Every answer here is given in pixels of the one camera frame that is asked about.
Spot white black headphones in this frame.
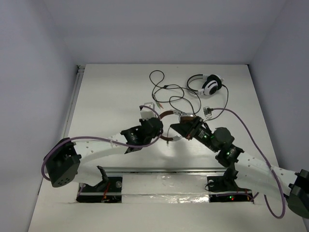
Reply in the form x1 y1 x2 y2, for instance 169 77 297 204
186 74 224 96

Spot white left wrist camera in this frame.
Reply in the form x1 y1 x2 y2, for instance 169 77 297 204
140 102 156 120

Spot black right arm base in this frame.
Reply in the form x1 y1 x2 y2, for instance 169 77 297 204
204 169 254 203

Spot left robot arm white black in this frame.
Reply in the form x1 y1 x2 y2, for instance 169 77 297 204
42 117 163 190

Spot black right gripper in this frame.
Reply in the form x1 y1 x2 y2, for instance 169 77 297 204
170 116 219 153

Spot brown silver headphones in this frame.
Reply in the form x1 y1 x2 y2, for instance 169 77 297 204
159 109 196 143

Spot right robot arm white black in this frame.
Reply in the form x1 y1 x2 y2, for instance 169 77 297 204
171 117 309 218

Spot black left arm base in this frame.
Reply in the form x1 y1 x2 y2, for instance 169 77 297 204
76 166 123 203

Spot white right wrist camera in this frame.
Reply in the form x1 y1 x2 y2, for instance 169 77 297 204
203 106 213 122

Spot metal rail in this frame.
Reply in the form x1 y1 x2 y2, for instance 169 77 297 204
96 165 232 196

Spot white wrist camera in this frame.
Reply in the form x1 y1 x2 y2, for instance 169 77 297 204
203 106 213 122
140 102 156 120

